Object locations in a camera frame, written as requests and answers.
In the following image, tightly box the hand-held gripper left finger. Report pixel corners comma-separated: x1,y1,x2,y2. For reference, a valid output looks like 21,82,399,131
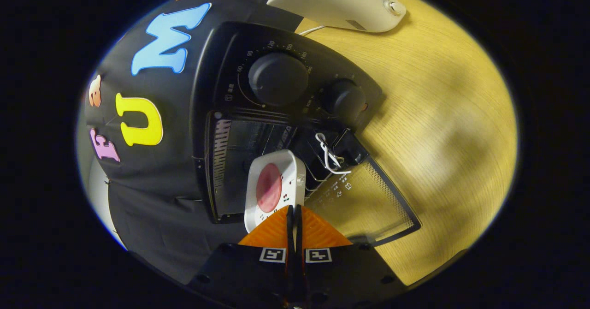
191,205,295,309

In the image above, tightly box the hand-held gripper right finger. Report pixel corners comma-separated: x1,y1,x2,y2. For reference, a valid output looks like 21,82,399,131
295,205,406,309

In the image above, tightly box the pink ham slice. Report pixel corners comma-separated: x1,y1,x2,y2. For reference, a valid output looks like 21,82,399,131
256,163,283,213

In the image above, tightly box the white square plate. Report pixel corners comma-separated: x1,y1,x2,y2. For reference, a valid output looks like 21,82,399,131
243,149,307,233

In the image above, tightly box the black toaster oven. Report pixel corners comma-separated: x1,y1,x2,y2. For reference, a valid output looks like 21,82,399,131
191,22,421,247

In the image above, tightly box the white pop-up toaster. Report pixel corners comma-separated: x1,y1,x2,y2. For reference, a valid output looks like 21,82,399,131
267,0,407,33

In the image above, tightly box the white string tie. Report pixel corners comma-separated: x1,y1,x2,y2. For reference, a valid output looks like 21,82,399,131
315,133,351,175

